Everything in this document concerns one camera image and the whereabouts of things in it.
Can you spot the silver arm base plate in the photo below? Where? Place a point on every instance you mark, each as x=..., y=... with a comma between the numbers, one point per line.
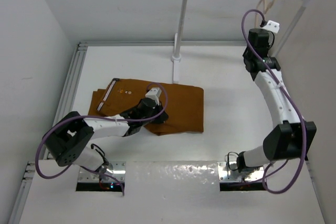
x=230, y=179

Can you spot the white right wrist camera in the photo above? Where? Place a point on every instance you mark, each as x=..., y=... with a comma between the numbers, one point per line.
x=270, y=25

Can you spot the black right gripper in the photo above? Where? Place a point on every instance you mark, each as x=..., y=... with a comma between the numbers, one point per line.
x=270, y=43

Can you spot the brown trousers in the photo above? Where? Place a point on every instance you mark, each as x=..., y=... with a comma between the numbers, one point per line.
x=185, y=106

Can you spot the white clothes rack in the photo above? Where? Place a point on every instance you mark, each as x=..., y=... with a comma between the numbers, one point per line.
x=176, y=56

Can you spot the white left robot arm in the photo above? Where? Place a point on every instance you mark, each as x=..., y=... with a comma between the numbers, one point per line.
x=68, y=142

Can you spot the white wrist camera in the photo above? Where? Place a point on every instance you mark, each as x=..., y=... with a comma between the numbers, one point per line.
x=270, y=25
x=154, y=94

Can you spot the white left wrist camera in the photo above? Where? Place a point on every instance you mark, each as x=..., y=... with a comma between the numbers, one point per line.
x=154, y=94

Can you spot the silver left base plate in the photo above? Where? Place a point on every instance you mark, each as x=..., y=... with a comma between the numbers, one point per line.
x=88, y=181

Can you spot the wooden clothes hanger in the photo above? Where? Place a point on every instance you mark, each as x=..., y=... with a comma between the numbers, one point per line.
x=264, y=6

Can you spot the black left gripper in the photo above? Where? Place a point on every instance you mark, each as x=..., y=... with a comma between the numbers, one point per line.
x=161, y=119

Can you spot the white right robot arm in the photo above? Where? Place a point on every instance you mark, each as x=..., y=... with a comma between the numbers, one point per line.
x=285, y=140

